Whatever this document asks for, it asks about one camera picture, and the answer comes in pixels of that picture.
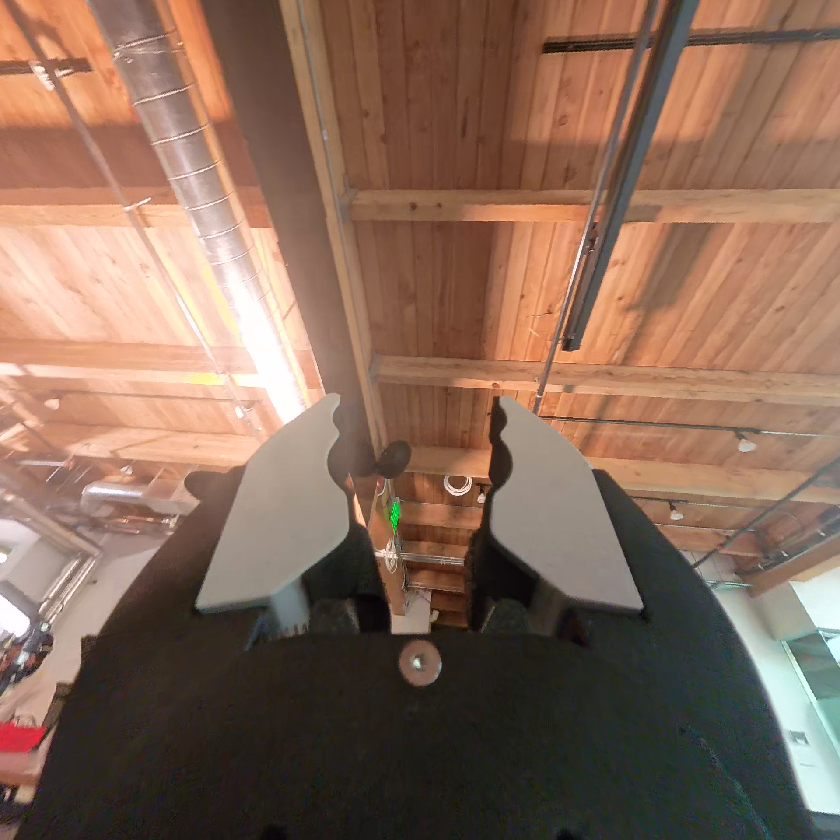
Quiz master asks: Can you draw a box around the black light stand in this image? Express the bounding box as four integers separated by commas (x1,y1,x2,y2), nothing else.
373,441,413,479

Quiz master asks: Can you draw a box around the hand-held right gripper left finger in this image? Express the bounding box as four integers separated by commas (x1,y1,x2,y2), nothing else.
193,394,358,618

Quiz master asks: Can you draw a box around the silver ventilation duct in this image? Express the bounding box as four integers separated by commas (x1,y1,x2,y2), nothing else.
84,0,311,424

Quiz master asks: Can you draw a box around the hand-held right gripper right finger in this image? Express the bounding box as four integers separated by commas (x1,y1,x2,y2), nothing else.
473,398,645,620

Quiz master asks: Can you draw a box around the black ceiling track rail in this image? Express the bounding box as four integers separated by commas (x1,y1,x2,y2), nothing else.
531,0,704,416

